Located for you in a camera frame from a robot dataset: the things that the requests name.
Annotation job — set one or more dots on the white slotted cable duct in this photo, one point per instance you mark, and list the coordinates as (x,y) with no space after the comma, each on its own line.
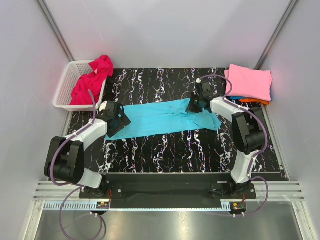
(77,205)

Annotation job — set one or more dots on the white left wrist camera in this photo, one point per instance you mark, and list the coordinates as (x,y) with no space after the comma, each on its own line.
(102,107)

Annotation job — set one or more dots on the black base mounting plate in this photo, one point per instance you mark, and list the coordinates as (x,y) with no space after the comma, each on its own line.
(169,191)

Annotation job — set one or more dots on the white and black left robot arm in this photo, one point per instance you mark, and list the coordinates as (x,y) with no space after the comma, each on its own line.
(65,162)

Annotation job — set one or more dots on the orange folded t shirt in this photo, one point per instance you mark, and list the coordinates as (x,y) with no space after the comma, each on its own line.
(254,100)

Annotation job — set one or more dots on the pink folded t shirt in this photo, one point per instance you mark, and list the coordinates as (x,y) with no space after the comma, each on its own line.
(248,83)

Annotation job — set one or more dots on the white plastic basket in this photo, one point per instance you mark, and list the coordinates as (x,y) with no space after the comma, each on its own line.
(63,96)

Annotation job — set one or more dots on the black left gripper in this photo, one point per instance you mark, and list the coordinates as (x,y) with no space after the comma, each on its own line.
(123,122)

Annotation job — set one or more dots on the blue folded t shirt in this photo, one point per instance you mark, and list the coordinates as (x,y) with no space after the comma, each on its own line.
(236,98)

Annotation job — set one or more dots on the red t shirt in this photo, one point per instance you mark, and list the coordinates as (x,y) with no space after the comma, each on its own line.
(102,68)

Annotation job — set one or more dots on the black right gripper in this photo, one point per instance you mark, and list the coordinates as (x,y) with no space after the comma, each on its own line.
(190,108)

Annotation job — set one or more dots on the aluminium frame rail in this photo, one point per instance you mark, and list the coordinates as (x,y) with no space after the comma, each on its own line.
(277,191)

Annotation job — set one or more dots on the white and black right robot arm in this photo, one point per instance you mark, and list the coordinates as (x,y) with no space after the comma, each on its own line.
(250,136)

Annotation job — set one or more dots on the cyan t shirt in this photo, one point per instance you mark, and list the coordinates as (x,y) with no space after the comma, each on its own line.
(160,118)

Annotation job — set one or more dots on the black marbled table mat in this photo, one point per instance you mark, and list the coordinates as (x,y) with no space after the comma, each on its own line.
(195,151)

